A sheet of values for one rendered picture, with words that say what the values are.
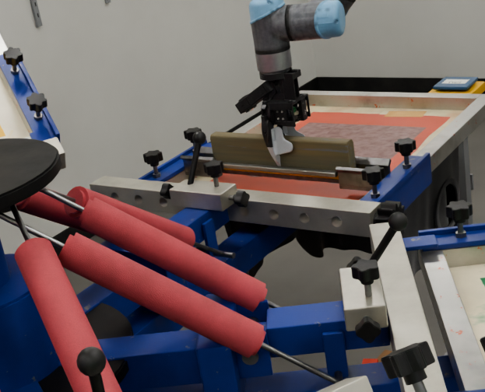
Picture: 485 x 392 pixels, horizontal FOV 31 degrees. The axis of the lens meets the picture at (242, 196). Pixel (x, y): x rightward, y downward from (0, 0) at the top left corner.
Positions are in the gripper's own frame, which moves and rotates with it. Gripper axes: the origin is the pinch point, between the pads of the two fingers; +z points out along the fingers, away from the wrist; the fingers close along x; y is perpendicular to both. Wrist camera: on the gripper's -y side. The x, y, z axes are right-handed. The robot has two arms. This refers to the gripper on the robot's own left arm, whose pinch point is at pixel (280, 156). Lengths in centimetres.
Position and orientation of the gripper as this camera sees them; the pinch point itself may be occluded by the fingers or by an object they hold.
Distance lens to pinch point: 193.7
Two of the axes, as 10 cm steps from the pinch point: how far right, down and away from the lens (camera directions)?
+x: 5.3, -3.9, 7.5
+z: 1.6, 9.2, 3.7
